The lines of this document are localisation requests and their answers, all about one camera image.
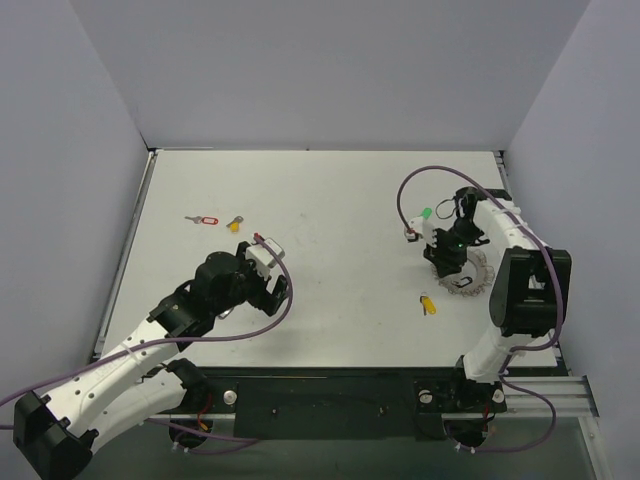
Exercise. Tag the clear tag key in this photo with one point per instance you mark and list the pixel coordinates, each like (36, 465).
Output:
(225, 314)

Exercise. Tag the red tag key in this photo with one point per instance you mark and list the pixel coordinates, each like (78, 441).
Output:
(203, 220)

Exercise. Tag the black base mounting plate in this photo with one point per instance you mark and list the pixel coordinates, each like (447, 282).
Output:
(327, 424)

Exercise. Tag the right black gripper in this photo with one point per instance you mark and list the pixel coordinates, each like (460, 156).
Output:
(445, 256)

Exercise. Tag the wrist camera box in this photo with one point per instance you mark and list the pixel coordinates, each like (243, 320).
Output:
(264, 252)
(420, 228)

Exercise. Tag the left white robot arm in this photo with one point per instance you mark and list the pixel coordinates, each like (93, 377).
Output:
(59, 432)

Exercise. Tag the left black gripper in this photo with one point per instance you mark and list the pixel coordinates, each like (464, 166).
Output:
(261, 291)

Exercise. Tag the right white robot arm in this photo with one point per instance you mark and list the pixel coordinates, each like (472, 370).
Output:
(529, 290)

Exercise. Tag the yellow capped key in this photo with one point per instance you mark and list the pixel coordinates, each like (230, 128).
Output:
(234, 225)

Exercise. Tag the yellow tag key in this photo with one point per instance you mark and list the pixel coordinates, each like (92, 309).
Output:
(427, 305)

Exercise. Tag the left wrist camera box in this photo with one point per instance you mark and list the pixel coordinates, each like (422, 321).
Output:
(264, 252)

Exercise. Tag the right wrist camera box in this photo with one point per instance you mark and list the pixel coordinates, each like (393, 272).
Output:
(420, 228)

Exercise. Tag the silver spiked keyring disc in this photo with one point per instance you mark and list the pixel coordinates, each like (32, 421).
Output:
(475, 278)

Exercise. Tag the aluminium frame rail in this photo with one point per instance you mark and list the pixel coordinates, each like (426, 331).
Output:
(550, 397)

